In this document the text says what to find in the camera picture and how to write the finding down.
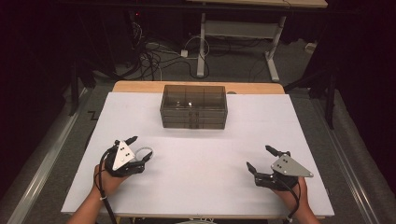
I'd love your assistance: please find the black curtain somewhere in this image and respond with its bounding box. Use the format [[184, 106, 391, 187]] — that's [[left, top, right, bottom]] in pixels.
[[0, 0, 138, 200], [311, 0, 396, 195]]

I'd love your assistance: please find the bundle of black floor cables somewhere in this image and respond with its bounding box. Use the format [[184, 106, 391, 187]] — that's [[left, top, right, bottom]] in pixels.
[[125, 18, 213, 81]]

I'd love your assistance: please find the white frame desk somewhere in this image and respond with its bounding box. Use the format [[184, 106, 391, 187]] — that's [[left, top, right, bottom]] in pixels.
[[186, 0, 329, 83]]

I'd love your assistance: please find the person's left hand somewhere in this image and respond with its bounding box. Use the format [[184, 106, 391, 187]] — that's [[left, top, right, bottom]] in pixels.
[[92, 162, 132, 198]]

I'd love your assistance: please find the metal floor rail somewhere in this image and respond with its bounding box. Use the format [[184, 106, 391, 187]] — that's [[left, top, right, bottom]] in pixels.
[[6, 88, 92, 224], [310, 98, 382, 224]]

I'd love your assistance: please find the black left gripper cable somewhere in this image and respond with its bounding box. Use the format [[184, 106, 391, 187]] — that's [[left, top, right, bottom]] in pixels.
[[93, 146, 119, 224]]

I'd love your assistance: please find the person's right hand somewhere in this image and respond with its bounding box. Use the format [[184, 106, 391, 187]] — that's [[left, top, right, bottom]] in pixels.
[[273, 176, 310, 213]]

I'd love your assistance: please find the clear ring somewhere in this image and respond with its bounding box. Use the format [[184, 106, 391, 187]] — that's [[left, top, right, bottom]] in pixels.
[[134, 146, 154, 163]]

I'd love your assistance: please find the smoky transparent drawer cabinet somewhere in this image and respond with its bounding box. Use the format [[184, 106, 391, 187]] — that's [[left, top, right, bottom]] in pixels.
[[159, 84, 229, 131]]

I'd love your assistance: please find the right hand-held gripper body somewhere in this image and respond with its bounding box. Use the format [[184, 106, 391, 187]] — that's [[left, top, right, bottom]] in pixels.
[[254, 153, 315, 191]]

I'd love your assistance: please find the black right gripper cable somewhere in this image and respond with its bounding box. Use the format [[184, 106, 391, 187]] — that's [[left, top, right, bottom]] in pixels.
[[275, 176, 303, 224]]

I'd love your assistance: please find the black stand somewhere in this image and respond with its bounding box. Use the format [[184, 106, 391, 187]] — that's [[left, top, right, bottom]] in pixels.
[[68, 59, 97, 118], [283, 69, 339, 131]]

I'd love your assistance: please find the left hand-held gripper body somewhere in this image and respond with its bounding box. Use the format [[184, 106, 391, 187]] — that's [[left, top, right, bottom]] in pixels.
[[104, 139, 148, 178]]

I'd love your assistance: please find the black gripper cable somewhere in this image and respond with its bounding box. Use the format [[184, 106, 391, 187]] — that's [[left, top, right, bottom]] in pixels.
[[93, 146, 119, 224], [275, 176, 303, 224]]

